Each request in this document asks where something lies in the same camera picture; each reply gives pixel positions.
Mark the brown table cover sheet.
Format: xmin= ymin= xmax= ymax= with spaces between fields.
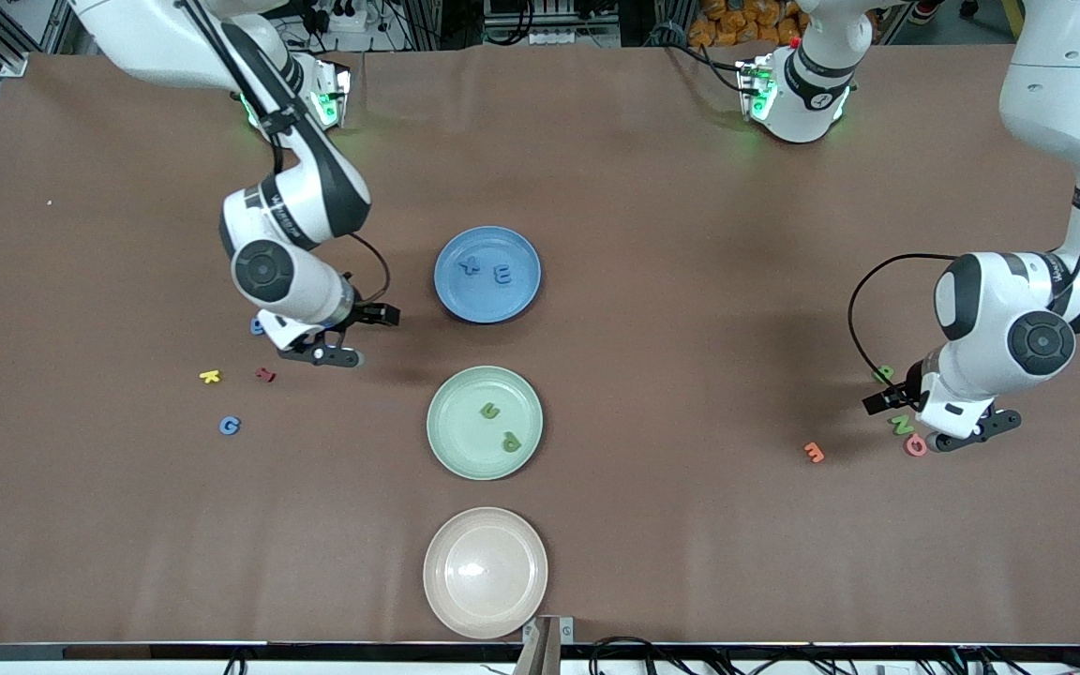
xmin=0 ymin=42 xmax=1080 ymax=648

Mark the left arm base connector block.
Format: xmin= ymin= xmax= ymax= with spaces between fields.
xmin=735 ymin=58 xmax=777 ymax=121

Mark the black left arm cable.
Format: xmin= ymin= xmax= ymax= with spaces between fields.
xmin=847 ymin=131 xmax=1080 ymax=390

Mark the green plate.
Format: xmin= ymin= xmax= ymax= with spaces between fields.
xmin=427 ymin=366 xmax=544 ymax=481

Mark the white socket strip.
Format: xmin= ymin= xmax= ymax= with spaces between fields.
xmin=519 ymin=26 xmax=590 ymax=48

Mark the blue plate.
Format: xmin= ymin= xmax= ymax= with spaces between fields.
xmin=434 ymin=226 xmax=542 ymax=325

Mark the black base cable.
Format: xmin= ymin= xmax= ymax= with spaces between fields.
xmin=657 ymin=28 xmax=749 ymax=85

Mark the grey metal camera mount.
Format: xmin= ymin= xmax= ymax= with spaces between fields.
xmin=514 ymin=614 xmax=577 ymax=675

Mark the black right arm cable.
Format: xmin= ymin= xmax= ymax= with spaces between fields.
xmin=179 ymin=0 xmax=391 ymax=310

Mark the table edge rail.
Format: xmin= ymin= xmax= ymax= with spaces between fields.
xmin=0 ymin=641 xmax=1080 ymax=663

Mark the beige plate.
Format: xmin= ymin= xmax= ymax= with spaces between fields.
xmin=423 ymin=507 xmax=549 ymax=640

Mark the orange fruit pile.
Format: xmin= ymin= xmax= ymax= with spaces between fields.
xmin=687 ymin=0 xmax=808 ymax=48

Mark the white power strip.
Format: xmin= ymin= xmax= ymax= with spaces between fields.
xmin=306 ymin=0 xmax=368 ymax=34

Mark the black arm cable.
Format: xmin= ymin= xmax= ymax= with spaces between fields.
xmin=847 ymin=131 xmax=1080 ymax=390
xmin=179 ymin=0 xmax=391 ymax=310

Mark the right arm base connector block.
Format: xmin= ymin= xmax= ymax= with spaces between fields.
xmin=313 ymin=58 xmax=353 ymax=129

